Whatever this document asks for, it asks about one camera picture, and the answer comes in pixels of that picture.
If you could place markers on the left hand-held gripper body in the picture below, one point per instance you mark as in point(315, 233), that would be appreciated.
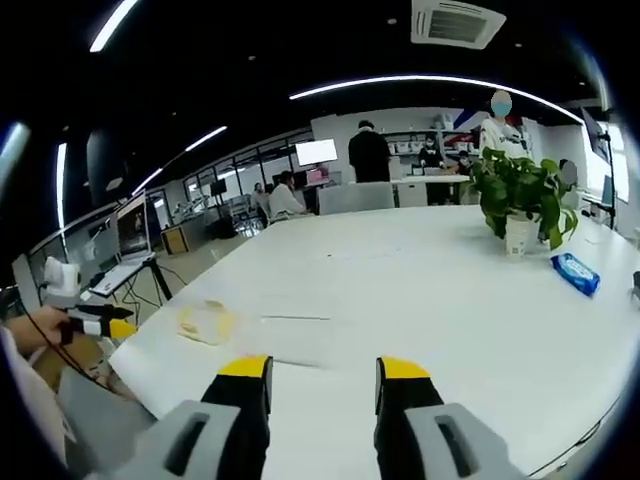
point(61, 280)

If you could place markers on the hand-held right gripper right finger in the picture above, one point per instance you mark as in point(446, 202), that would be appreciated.
point(415, 430)

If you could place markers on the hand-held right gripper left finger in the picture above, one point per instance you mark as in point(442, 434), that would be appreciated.
point(235, 430)

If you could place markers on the person's left hand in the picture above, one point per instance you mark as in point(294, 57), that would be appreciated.
point(37, 330)

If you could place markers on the black tripod stand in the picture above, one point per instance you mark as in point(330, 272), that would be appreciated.
point(160, 282)

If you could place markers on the open laptop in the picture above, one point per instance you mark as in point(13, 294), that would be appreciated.
point(132, 235)

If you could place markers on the ceiling light strip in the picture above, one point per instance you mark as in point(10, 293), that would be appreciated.
point(206, 138)
point(147, 181)
point(112, 25)
point(61, 185)

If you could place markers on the wooden cabinet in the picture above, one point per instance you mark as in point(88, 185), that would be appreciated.
point(175, 241)

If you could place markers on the white paper cup pot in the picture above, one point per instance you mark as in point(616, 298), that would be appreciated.
point(521, 237)

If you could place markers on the blue wet wipes pack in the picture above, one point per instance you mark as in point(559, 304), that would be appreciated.
point(575, 274)

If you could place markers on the white storage cabinet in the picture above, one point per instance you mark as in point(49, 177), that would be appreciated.
point(412, 195)

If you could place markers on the green potted plant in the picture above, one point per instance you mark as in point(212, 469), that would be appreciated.
point(520, 190)

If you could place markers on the white monitor screen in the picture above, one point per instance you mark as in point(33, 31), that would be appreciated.
point(316, 152)

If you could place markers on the black screen on stand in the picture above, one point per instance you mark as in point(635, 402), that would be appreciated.
point(597, 132)

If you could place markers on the long curved ceiling light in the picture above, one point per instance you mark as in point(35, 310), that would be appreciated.
point(430, 78)

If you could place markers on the ceiling air conditioner vent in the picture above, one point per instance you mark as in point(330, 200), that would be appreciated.
point(457, 22)

